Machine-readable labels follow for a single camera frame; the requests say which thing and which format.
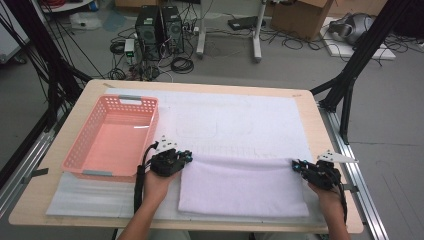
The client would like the person's left hand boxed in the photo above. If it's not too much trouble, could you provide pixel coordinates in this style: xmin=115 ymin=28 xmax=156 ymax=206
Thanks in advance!
xmin=143 ymin=169 xmax=182 ymax=208

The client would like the small white box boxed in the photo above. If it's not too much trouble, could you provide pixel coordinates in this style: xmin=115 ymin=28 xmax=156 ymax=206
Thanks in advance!
xmin=123 ymin=38 xmax=136 ymax=64

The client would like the pink plastic basket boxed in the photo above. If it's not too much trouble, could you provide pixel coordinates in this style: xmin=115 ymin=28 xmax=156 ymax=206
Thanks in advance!
xmin=60 ymin=94 xmax=160 ymax=184

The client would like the white metal stand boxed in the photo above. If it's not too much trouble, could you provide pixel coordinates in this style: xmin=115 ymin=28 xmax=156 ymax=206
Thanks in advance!
xmin=195 ymin=0 xmax=268 ymax=64

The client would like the white foam mat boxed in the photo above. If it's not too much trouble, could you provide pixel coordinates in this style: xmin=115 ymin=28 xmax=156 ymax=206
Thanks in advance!
xmin=45 ymin=87 xmax=326 ymax=225

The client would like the coiled black cable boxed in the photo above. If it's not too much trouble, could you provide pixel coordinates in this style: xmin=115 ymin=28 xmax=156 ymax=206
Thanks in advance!
xmin=170 ymin=56 xmax=195 ymax=74

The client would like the black sleeved gripper cable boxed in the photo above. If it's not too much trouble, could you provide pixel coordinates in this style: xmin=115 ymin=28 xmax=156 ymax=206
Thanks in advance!
xmin=133 ymin=141 xmax=159 ymax=214

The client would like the person's right hand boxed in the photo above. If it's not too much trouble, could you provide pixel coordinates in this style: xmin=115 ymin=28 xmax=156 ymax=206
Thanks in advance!
xmin=308 ymin=183 xmax=345 ymax=218

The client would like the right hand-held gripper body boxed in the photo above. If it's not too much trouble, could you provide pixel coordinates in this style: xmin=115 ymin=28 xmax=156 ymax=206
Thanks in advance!
xmin=300 ymin=149 xmax=360 ymax=191

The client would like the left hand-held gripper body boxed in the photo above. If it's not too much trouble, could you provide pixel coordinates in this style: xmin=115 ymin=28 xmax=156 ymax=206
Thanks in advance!
xmin=149 ymin=134 xmax=186 ymax=178

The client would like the white cabinet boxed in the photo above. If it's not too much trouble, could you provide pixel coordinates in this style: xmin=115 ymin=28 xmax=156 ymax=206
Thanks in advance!
xmin=0 ymin=3 xmax=30 ymax=64

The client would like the white foam board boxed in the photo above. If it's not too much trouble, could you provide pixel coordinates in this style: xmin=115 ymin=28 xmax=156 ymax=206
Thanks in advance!
xmin=320 ymin=16 xmax=397 ymax=61

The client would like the flat black device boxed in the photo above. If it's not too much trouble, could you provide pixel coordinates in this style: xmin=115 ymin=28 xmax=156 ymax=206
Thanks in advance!
xmin=227 ymin=15 xmax=267 ymax=31

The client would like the aluminium rail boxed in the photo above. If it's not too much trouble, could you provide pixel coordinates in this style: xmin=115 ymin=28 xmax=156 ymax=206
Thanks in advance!
xmin=318 ymin=104 xmax=389 ymax=240
xmin=0 ymin=128 xmax=56 ymax=218

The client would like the black metal frame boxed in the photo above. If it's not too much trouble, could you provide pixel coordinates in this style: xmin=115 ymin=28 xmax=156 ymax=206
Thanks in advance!
xmin=0 ymin=0 xmax=94 ymax=133
xmin=309 ymin=0 xmax=413 ymax=146

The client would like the black computer tower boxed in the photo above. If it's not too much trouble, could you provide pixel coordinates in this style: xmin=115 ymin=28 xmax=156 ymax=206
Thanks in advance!
xmin=161 ymin=5 xmax=185 ymax=55
xmin=134 ymin=4 xmax=164 ymax=62

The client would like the clear plastic bag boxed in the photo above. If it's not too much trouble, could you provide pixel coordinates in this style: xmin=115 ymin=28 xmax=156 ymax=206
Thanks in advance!
xmin=69 ymin=12 xmax=103 ymax=31

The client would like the lavender printed towel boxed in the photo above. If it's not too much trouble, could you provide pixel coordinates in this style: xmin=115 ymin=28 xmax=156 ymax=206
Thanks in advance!
xmin=177 ymin=156 xmax=311 ymax=218

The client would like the round white table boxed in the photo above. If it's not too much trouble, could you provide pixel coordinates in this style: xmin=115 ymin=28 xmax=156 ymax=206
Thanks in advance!
xmin=39 ymin=0 xmax=94 ymax=14

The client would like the grey rounded device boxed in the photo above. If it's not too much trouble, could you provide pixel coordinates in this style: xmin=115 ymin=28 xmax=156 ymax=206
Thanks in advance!
xmin=328 ymin=12 xmax=376 ymax=46

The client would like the brown cardboard box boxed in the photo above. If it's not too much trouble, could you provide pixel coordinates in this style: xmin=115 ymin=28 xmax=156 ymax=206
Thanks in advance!
xmin=270 ymin=0 xmax=334 ymax=42

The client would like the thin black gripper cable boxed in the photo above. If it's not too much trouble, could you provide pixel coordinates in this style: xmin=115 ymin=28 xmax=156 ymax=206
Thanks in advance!
xmin=333 ymin=173 xmax=349 ymax=224

